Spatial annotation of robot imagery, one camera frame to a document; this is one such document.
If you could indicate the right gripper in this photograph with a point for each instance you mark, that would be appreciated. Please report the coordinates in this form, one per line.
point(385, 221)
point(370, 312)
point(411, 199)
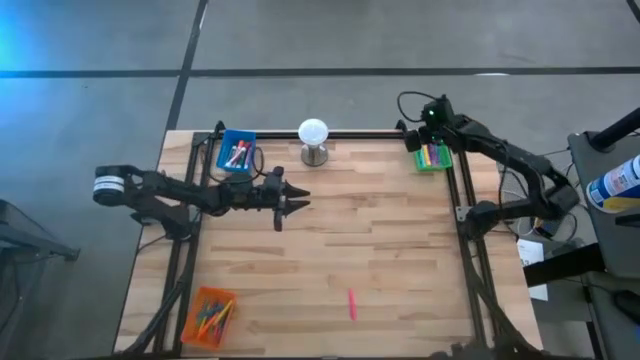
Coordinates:
point(442, 132)

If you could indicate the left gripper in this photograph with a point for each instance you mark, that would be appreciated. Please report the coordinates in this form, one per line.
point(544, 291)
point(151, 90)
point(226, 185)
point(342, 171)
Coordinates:
point(245, 195)

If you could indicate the fat yellow Sharpie highlighter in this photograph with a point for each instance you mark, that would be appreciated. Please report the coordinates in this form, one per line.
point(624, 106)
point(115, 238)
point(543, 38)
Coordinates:
point(426, 157)

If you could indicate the fat lavender highlighter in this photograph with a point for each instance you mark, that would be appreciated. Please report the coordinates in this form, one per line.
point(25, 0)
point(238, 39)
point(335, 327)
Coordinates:
point(434, 157)

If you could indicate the magenta Expo marker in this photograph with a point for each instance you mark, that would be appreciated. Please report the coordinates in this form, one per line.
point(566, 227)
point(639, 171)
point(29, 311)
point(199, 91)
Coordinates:
point(249, 159)

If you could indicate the orange Expo marker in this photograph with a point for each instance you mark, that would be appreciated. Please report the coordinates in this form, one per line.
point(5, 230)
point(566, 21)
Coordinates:
point(237, 145)

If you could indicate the slim blue highlighter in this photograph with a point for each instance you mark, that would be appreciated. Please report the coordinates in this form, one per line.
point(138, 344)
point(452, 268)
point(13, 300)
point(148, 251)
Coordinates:
point(211, 306)

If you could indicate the slim green highlighter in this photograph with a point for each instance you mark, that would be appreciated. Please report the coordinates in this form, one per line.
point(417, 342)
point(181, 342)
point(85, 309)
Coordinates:
point(201, 316)

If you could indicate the slim pink highlighter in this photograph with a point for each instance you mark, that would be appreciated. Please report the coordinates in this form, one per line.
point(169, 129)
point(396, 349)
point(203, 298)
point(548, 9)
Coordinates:
point(207, 331)

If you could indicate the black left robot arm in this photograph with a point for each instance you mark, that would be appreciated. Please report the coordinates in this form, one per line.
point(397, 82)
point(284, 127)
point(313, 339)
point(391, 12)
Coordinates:
point(160, 192)

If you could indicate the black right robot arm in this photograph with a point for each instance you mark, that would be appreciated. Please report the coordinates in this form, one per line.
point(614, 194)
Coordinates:
point(525, 160)

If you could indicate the green plastic basket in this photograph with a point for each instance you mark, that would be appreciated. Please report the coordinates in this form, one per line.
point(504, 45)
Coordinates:
point(447, 167)

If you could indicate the white mushroom lamp metal base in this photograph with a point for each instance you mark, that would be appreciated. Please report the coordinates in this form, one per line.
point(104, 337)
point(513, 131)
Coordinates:
point(313, 132)

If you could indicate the blue plastic basket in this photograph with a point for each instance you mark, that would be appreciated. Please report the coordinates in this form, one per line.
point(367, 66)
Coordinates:
point(222, 142)

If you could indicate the fat pink highlighter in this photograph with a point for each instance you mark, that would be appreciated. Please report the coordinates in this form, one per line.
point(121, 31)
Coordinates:
point(352, 304)

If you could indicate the black power adapter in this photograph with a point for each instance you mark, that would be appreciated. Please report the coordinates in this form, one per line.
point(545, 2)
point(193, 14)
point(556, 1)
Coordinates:
point(547, 227)

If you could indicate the white paper sheet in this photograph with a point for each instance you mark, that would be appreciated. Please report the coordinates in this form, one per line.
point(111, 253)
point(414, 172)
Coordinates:
point(531, 252)

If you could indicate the orange plastic basket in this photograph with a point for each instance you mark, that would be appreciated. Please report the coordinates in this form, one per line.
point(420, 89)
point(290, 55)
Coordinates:
point(190, 336)

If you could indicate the black bar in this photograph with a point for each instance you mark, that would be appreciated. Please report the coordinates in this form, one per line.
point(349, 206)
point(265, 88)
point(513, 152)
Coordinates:
point(565, 265)

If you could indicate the black pole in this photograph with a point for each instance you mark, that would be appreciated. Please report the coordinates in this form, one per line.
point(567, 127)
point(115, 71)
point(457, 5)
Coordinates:
point(617, 131)

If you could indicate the blue white spray can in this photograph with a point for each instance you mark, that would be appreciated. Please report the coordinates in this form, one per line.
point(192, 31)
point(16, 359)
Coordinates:
point(617, 182)

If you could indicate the grey metal cart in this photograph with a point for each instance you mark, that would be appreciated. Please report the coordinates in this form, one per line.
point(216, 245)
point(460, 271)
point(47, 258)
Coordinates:
point(622, 255)

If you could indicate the grey metal stand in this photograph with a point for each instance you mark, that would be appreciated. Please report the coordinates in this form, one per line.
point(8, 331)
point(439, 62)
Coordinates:
point(50, 248)

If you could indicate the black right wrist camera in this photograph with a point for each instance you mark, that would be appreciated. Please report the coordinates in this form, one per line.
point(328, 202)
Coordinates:
point(439, 107)

